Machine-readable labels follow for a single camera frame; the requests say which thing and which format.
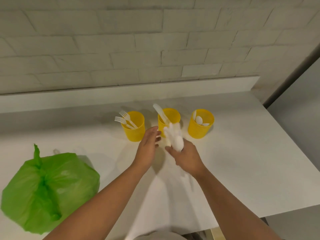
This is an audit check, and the person's left hand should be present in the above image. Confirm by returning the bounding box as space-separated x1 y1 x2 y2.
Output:
134 126 162 171

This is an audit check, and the person's right hand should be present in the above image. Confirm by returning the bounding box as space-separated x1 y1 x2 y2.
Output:
165 141 206 178

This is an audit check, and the bundle of white plastic cutlery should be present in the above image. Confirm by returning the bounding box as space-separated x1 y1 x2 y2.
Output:
163 122 185 152

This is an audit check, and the person's right forearm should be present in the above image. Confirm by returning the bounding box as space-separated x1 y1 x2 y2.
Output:
191 168 283 240

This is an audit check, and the person's left forearm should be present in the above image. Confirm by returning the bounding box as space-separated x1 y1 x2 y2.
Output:
42 162 151 240

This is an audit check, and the yellow perforated cup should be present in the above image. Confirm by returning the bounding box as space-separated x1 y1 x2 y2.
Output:
121 111 145 142
157 108 181 138
188 109 215 139

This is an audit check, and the white plastic knife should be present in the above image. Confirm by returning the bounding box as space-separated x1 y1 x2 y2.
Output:
153 103 171 124

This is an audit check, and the person's grey shirt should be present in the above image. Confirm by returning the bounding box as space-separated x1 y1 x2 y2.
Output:
132 230 188 240

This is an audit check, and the green plastic bag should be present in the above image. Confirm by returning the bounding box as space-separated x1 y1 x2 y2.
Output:
0 144 101 235

